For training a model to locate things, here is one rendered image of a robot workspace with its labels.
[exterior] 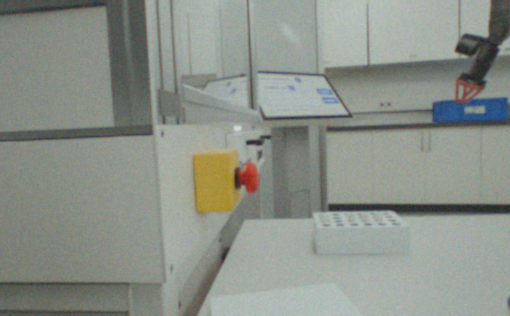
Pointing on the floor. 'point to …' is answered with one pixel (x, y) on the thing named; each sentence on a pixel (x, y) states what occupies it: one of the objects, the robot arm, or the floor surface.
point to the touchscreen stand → (291, 172)
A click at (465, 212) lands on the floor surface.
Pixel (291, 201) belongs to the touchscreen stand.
